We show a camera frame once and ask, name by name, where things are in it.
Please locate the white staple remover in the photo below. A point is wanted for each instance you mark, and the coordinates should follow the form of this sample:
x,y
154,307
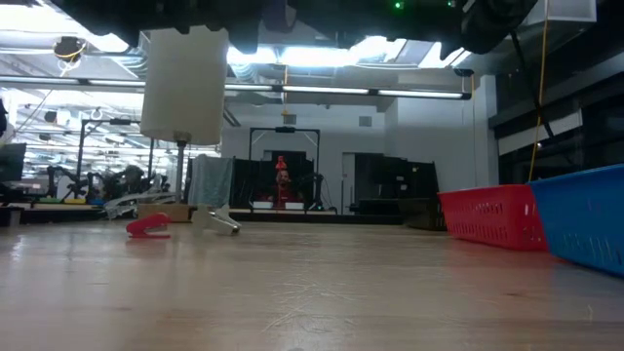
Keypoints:
x,y
219,225

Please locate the small red stapler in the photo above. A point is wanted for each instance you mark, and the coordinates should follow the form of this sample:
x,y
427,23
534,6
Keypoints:
x,y
146,226

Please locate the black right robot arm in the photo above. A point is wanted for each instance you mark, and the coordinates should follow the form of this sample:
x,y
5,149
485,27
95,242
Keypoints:
x,y
478,19

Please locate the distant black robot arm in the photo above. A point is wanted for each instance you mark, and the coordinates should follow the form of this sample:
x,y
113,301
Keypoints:
x,y
73,180

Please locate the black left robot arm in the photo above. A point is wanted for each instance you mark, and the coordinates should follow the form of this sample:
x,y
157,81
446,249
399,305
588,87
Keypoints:
x,y
107,14

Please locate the long ceiling light bar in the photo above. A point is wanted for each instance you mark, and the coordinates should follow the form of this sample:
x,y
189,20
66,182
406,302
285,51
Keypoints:
x,y
341,90

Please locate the white shade table lamp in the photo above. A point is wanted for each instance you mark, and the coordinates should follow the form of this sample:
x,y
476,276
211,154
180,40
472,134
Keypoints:
x,y
185,88

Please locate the red figure on stand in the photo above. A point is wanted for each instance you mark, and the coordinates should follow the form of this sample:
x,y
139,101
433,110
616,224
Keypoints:
x,y
281,163

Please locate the grey hanging cloth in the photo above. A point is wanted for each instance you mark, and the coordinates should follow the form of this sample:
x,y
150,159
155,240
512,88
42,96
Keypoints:
x,y
209,180

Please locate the black cabinet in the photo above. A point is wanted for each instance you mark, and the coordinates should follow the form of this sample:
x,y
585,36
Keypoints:
x,y
395,180

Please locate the person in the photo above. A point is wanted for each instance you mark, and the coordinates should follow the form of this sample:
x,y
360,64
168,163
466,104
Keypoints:
x,y
132,178
283,190

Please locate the small blue bin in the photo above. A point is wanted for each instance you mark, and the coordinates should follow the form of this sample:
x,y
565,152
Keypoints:
x,y
96,200

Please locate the black plastic basket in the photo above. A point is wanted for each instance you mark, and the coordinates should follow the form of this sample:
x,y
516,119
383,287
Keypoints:
x,y
424,214

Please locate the small yellow bin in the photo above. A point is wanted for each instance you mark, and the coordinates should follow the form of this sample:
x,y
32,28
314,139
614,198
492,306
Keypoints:
x,y
74,200

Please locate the small green bin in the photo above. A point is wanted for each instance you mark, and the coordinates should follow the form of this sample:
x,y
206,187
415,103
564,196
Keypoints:
x,y
51,200

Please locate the black monitor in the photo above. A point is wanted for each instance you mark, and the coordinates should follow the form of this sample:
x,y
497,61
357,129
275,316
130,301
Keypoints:
x,y
12,161

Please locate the red plastic basket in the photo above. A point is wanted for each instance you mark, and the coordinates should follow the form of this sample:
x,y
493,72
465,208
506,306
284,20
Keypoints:
x,y
492,219

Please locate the blue plastic basket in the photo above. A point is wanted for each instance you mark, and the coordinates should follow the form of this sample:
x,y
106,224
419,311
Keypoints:
x,y
585,219

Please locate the wall vent grille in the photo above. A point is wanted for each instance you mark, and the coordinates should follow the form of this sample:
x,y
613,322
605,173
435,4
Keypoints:
x,y
289,119
365,121

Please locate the black rig frame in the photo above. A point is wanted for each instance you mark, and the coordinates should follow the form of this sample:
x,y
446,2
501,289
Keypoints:
x,y
112,121
284,130

